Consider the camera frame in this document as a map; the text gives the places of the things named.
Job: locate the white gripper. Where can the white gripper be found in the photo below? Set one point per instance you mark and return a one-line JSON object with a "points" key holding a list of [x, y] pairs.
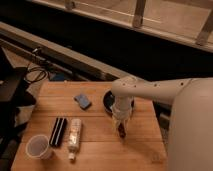
{"points": [[121, 114]]}

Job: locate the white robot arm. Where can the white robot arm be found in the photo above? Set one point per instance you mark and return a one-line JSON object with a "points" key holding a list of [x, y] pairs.
{"points": [[190, 145]]}

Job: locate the black bowl with wrapper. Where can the black bowl with wrapper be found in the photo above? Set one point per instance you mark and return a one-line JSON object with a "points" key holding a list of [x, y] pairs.
{"points": [[110, 99]]}

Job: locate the blue sponge block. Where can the blue sponge block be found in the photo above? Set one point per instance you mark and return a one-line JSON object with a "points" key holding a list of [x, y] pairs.
{"points": [[83, 101]]}

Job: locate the white plastic bottle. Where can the white plastic bottle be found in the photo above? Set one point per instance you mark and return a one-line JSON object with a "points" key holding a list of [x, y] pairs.
{"points": [[74, 138]]}

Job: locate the black rectangular box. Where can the black rectangular box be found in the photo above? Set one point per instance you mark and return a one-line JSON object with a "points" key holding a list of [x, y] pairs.
{"points": [[58, 132]]}

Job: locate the clear plastic cup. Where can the clear plastic cup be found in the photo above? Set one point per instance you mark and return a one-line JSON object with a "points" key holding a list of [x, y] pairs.
{"points": [[38, 147]]}

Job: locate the black chair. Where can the black chair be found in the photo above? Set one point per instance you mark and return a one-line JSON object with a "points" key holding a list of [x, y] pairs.
{"points": [[13, 94]]}

